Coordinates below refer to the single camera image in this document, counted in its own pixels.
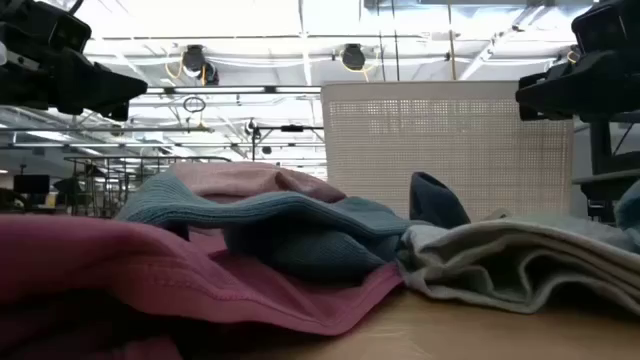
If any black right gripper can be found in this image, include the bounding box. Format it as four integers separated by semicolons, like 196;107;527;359
514;47;640;122

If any dark navy cloth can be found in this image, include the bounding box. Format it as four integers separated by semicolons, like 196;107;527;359
408;171;472;230

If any background metal wire rack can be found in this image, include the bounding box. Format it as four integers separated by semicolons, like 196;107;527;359
63;155;231;219

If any light pink knit cloth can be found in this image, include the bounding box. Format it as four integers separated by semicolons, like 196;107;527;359
167;161;347;205

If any teal striped knit cloth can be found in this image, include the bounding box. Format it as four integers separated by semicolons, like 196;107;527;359
115;171;419;287

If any white perforated laundry basket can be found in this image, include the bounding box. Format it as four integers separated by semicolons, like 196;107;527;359
321;80;576;222

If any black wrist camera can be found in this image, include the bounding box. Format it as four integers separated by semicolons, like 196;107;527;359
571;0;640;56
0;0;93;54

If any black ceiling cable reel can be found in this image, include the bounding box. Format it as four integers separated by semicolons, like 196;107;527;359
341;43;367;72
180;43;220;86

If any light grey cloth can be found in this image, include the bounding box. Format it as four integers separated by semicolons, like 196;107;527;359
397;212;640;317

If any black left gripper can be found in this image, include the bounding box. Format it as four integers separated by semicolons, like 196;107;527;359
0;34;149;121

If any slate blue cloth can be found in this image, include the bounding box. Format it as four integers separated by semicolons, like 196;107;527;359
613;179;640;232

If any maroon cloth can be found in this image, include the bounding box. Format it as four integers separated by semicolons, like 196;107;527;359
0;213;405;360

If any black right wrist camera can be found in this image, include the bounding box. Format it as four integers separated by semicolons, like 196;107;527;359
571;0;640;56

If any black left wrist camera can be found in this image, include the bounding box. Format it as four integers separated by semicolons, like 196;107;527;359
0;0;93;54

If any black background monitor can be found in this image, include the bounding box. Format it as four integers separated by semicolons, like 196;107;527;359
13;174;51;196

